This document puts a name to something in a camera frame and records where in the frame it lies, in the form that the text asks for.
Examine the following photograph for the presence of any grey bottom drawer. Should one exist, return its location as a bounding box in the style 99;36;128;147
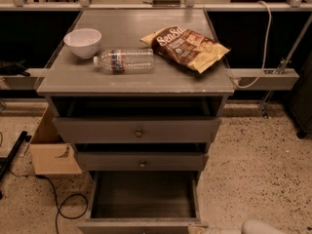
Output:
77;171;202;234

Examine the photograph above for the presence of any grey drawer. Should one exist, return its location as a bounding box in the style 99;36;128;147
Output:
77;171;202;234
75;152;208;171
53;118;220;143

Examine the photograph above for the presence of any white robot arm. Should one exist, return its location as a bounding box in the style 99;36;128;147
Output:
200;219;286;234

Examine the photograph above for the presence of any grey middle drawer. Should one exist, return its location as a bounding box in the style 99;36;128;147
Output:
75;152;208;171

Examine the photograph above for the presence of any grey top drawer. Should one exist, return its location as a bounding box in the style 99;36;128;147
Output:
53;118;220;143

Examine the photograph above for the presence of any clear plastic water bottle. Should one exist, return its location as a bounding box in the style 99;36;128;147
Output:
94;48;154;74

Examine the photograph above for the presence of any brown yellow chip bag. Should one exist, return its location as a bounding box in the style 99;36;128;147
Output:
140;25;229;73

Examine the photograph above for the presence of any white bowl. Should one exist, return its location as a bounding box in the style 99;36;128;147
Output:
63;28;101;59

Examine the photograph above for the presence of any cardboard box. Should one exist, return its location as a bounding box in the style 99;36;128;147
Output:
29;108;82;176

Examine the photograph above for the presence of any black metal stand leg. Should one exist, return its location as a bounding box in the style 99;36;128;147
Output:
0;130;32;200

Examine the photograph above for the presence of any black floor cable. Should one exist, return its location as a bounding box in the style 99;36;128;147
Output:
8;168;90;234

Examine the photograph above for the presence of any white hanging cable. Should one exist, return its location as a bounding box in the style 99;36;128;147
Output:
232;0;273;90

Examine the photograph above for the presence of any black cloth on rail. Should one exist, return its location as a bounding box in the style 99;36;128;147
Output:
0;60;30;77

